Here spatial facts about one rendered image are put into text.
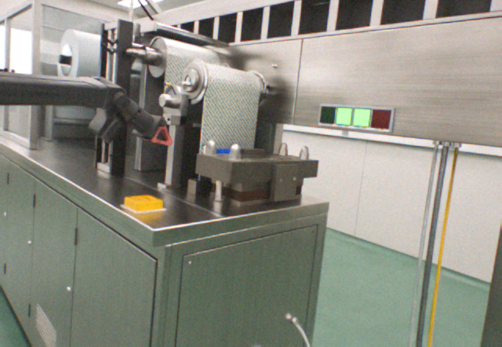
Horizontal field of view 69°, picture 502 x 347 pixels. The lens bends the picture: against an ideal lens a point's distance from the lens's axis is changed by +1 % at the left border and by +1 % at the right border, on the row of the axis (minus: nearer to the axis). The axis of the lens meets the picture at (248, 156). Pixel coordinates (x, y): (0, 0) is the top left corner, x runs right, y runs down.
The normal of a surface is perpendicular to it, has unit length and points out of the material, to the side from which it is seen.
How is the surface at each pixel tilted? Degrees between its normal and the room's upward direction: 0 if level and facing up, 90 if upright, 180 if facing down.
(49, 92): 106
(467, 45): 90
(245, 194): 90
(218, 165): 90
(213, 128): 90
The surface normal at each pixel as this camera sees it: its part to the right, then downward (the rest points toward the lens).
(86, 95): 0.78, 0.41
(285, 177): 0.69, 0.15
